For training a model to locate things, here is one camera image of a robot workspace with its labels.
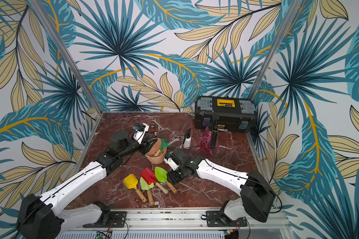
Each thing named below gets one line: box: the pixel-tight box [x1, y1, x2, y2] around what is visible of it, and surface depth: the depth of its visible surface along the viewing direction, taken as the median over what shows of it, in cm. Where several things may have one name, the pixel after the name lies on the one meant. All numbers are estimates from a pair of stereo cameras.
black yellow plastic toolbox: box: [194, 95, 258, 133], surface depth 102 cm
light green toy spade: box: [139, 176, 155, 207], surface depth 85 cm
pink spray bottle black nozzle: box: [205, 114, 220, 148], surface depth 83 cm
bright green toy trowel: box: [154, 166, 178, 194], surface depth 90 cm
